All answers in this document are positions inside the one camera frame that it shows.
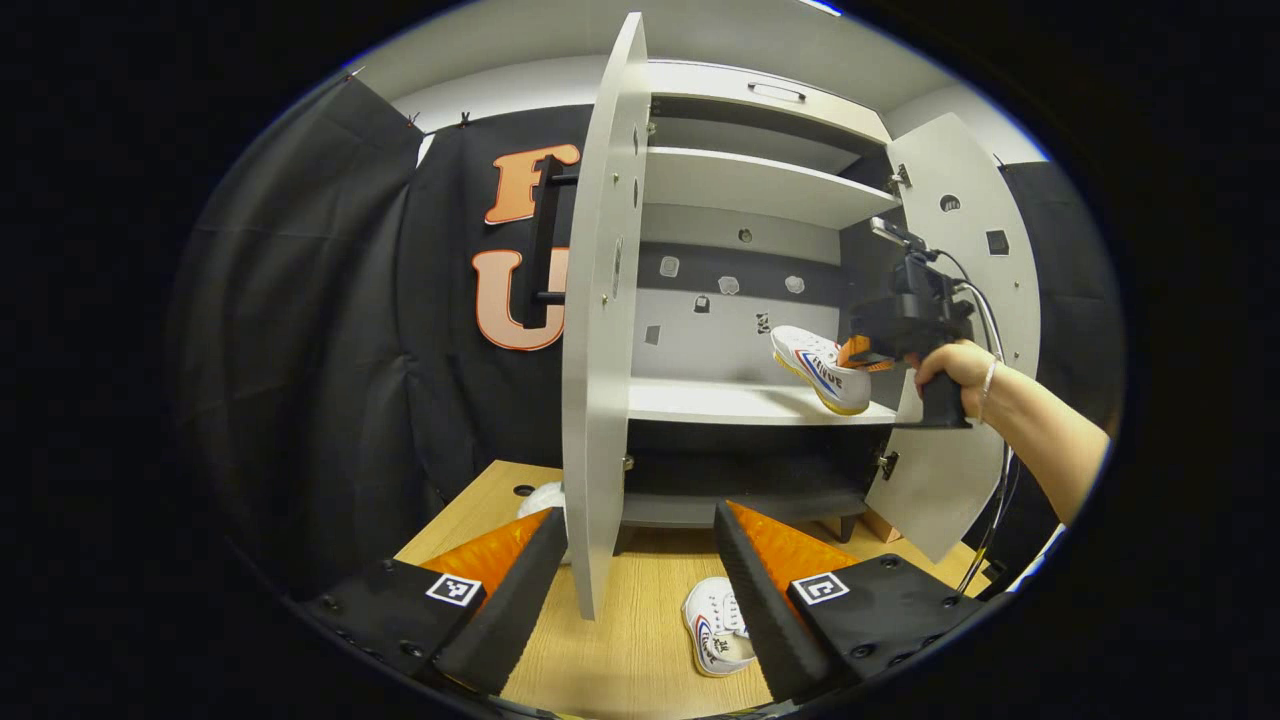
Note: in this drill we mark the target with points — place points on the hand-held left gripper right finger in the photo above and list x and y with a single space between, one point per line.
755 610

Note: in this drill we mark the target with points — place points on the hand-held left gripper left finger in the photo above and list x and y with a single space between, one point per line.
510 610

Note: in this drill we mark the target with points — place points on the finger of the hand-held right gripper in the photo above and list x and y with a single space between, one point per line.
855 352

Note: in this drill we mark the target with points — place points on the white striped shoe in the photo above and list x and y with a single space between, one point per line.
710 630
815 365

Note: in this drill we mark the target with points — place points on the white shoe cabinet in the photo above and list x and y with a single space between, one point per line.
740 400

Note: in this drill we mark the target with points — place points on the white cabinet door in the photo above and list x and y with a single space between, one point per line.
600 350
940 490

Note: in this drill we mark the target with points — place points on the white cabinet drawer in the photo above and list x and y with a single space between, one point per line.
700 85

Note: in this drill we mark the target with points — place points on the white round bowl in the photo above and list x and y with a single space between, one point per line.
545 500

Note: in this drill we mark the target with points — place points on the long ceiling light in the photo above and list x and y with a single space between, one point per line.
822 6

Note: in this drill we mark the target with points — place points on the black backdrop cloth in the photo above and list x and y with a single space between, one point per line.
320 350

